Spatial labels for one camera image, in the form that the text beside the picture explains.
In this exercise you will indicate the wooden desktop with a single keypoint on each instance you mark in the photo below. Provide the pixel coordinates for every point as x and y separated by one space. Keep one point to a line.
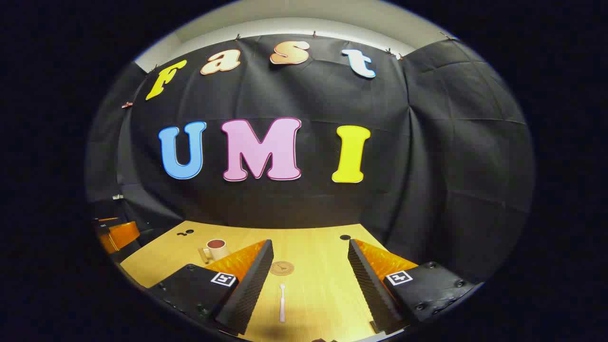
313 294

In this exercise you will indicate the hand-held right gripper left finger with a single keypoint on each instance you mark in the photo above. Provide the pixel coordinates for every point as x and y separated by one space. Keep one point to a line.
251 289

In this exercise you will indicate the black backdrop cloth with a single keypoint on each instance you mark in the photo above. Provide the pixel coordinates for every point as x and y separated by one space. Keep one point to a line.
308 90

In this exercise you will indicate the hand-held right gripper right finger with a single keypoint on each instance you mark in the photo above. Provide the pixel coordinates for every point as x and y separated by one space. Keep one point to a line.
370 289

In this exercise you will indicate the white toothbrush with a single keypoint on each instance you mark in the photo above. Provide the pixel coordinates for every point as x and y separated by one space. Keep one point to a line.
282 308

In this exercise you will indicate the round wooden coaster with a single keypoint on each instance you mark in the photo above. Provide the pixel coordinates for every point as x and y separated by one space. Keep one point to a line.
282 268

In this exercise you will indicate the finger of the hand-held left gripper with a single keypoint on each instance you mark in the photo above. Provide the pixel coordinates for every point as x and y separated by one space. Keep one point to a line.
124 235

